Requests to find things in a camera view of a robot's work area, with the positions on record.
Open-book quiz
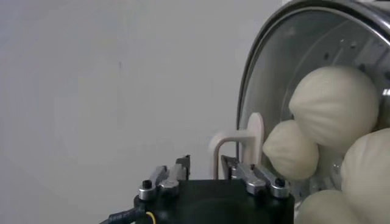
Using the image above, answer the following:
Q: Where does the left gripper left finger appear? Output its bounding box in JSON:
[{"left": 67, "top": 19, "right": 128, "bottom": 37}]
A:
[{"left": 138, "top": 155, "right": 191, "bottom": 201}]

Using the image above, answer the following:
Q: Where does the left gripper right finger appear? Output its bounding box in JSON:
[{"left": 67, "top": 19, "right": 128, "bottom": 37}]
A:
[{"left": 221, "top": 155, "right": 290, "bottom": 199}]

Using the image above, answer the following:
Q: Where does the white steamed baozi bun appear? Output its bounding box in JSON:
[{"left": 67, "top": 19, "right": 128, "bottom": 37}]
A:
[
  {"left": 262, "top": 119, "right": 319, "bottom": 181},
  {"left": 295, "top": 190, "right": 360, "bottom": 224},
  {"left": 288, "top": 65, "right": 380, "bottom": 150},
  {"left": 340, "top": 127, "right": 390, "bottom": 224}
]

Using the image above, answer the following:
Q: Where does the stainless steel steamer basket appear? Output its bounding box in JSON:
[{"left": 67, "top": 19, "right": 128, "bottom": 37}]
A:
[{"left": 236, "top": 0, "right": 390, "bottom": 224}]

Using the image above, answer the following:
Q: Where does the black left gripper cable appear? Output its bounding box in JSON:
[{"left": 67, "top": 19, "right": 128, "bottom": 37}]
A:
[{"left": 99, "top": 206, "right": 144, "bottom": 224}]

